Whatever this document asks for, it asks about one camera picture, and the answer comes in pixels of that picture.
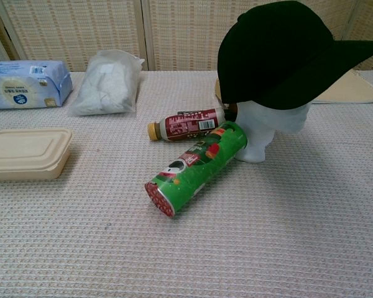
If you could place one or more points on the black baseball cap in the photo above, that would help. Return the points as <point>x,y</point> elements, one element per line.
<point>273,56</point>

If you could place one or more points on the white foam mannequin head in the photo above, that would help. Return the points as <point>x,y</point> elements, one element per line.
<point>261,133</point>

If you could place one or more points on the green chips can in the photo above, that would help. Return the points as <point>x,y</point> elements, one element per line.
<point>199,164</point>

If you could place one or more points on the red label drink bottle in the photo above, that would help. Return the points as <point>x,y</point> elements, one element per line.
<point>186,125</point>

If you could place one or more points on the yellow tea bottle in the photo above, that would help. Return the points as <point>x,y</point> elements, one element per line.
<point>218,90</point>

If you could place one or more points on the white cloth in plastic bag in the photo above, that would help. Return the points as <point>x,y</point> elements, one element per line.
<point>105,87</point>

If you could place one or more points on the woven folding screen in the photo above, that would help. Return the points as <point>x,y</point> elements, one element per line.
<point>174,34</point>

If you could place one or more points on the white woven table cloth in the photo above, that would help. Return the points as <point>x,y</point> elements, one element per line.
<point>112,248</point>

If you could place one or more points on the beige lidded lunch box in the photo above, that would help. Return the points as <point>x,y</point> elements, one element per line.
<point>25,155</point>

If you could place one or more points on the beige paper folder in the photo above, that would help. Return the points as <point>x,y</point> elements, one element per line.
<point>351,90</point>

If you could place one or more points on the blue tissue pack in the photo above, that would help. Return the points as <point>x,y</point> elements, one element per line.
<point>21,87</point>

